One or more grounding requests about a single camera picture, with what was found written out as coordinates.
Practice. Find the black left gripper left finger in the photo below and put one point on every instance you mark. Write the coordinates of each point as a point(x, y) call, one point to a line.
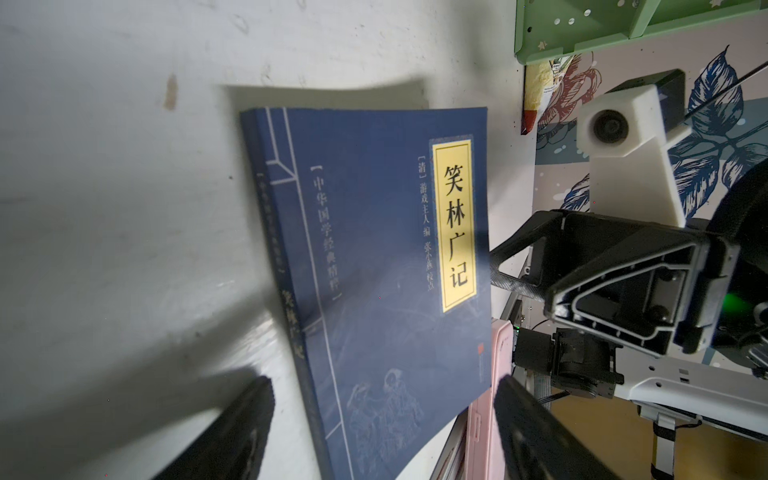
point(233, 446)

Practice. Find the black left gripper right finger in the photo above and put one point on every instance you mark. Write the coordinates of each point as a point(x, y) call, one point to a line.
point(535, 444)

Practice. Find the blue book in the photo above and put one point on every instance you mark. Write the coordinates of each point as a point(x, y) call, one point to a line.
point(377, 227)

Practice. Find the snack bag red white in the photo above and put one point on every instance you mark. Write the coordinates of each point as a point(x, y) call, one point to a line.
point(541, 80)

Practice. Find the green wooden shelf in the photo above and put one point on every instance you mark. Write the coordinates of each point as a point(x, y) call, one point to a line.
point(547, 29)

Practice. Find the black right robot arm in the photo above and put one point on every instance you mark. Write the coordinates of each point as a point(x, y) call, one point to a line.
point(673, 391)

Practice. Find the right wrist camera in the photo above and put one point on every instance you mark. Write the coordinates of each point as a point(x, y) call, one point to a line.
point(627, 133)

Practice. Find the pink rectangular tray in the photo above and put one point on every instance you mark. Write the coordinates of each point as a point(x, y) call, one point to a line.
point(484, 456)

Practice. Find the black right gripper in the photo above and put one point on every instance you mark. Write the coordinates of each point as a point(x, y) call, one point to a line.
point(633, 283)

